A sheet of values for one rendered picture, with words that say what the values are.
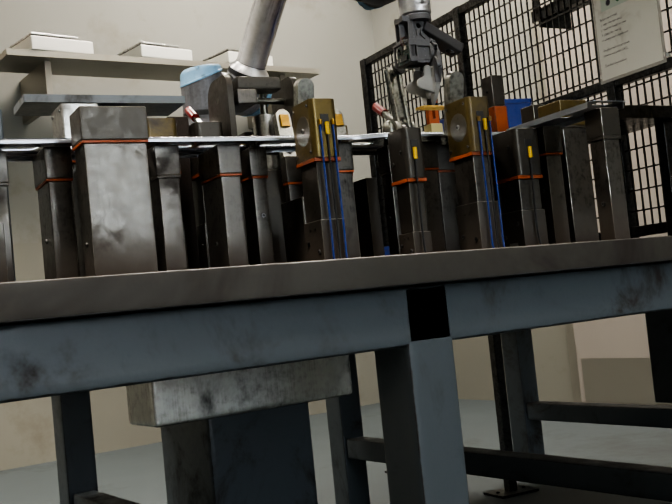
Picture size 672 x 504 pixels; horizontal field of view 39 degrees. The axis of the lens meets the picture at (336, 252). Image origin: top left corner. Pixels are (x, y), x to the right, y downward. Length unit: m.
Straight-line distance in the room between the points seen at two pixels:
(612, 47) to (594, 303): 1.21
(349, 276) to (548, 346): 4.11
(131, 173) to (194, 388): 0.49
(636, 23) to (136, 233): 1.42
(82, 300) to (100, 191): 0.71
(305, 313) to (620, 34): 1.61
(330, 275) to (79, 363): 0.31
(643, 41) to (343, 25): 3.91
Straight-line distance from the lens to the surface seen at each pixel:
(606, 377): 4.96
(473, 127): 2.02
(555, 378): 5.25
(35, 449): 5.07
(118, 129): 1.74
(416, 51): 2.26
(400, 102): 2.42
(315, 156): 1.86
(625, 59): 2.59
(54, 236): 1.84
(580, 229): 2.27
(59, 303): 1.01
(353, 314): 1.22
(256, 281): 1.10
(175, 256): 1.89
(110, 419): 5.19
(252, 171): 2.01
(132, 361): 1.08
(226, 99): 2.21
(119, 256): 1.71
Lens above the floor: 0.65
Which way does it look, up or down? 3 degrees up
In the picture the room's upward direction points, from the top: 6 degrees counter-clockwise
